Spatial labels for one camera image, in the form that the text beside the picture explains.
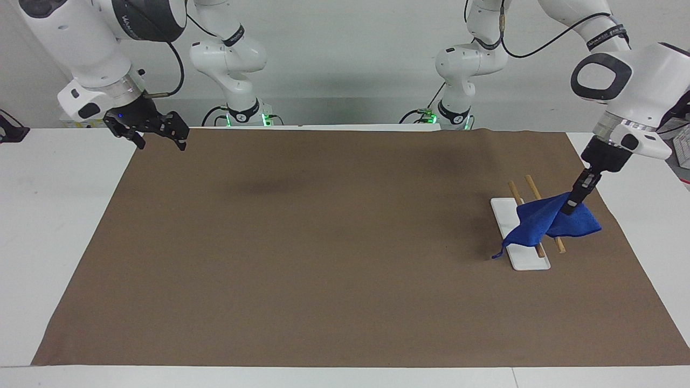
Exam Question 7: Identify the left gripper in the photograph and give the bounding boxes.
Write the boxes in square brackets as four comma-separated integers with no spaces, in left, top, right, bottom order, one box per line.
[579,135,635,186]

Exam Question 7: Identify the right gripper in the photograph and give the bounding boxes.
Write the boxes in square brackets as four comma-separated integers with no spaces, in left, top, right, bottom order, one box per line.
[104,95,190,151]

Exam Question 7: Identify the blue towel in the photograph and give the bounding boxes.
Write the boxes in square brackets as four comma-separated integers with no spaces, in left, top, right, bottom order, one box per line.
[492,192,602,260]

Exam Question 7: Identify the black cable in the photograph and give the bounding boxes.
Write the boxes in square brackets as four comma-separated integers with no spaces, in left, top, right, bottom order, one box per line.
[399,109,438,124]
[427,81,447,108]
[499,0,620,59]
[143,12,227,99]
[201,106,230,127]

